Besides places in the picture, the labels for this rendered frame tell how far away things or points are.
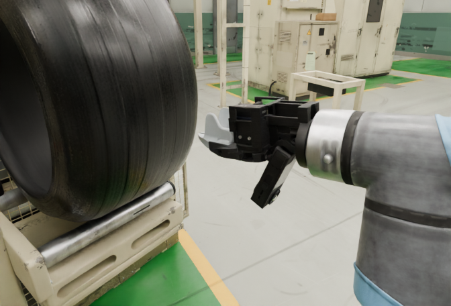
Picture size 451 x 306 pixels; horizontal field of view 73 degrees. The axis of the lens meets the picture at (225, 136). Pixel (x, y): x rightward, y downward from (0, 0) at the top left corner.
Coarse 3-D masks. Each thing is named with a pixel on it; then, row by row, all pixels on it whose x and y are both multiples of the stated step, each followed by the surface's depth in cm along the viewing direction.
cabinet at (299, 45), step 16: (288, 32) 473; (304, 32) 463; (320, 32) 479; (336, 32) 498; (288, 48) 480; (304, 48) 473; (320, 48) 491; (272, 64) 520; (288, 64) 487; (304, 64) 484; (320, 64) 503; (272, 80) 528; (288, 80) 494; (288, 96) 502; (304, 96) 510; (320, 96) 531
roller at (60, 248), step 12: (156, 192) 78; (168, 192) 80; (132, 204) 73; (144, 204) 74; (156, 204) 78; (108, 216) 68; (120, 216) 70; (132, 216) 72; (84, 228) 64; (96, 228) 65; (108, 228) 67; (60, 240) 61; (72, 240) 62; (84, 240) 63; (48, 252) 58; (60, 252) 60; (72, 252) 62; (48, 264) 58
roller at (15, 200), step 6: (6, 192) 77; (12, 192) 77; (18, 192) 78; (0, 198) 75; (6, 198) 76; (12, 198) 77; (18, 198) 77; (24, 198) 79; (0, 204) 75; (6, 204) 76; (12, 204) 77; (18, 204) 78; (0, 210) 75; (6, 210) 76
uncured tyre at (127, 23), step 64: (0, 0) 46; (64, 0) 44; (128, 0) 52; (0, 64) 80; (64, 64) 44; (128, 64) 49; (192, 64) 60; (0, 128) 79; (64, 128) 46; (128, 128) 50; (192, 128) 64; (64, 192) 54; (128, 192) 59
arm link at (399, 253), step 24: (384, 216) 31; (408, 216) 29; (432, 216) 28; (360, 240) 34; (384, 240) 30; (408, 240) 29; (432, 240) 28; (360, 264) 33; (384, 264) 30; (408, 264) 29; (432, 264) 28; (360, 288) 32; (384, 288) 30; (408, 288) 29; (432, 288) 28
